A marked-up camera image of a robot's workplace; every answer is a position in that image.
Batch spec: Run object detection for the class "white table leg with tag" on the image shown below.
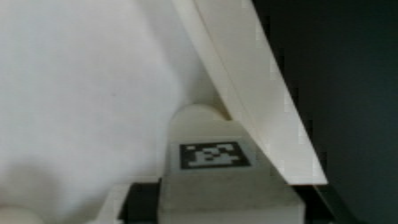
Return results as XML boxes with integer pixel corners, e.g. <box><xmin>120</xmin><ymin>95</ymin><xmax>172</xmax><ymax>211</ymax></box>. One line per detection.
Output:
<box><xmin>158</xmin><ymin>104</ymin><xmax>305</xmax><ymax>224</ymax></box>

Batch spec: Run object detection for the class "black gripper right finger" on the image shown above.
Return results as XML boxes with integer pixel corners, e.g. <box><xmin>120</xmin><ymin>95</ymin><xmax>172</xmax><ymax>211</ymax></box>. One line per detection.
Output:
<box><xmin>293</xmin><ymin>185</ymin><xmax>355</xmax><ymax>224</ymax></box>

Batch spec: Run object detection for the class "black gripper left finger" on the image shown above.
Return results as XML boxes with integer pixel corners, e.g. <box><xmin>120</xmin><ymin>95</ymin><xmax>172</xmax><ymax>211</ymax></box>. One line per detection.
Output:
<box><xmin>94</xmin><ymin>181</ymin><xmax>163</xmax><ymax>224</ymax></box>

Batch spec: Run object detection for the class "white square tabletop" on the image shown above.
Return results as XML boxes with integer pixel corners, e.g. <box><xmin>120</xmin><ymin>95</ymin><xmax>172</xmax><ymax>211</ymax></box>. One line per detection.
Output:
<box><xmin>0</xmin><ymin>0</ymin><xmax>327</xmax><ymax>224</ymax></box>

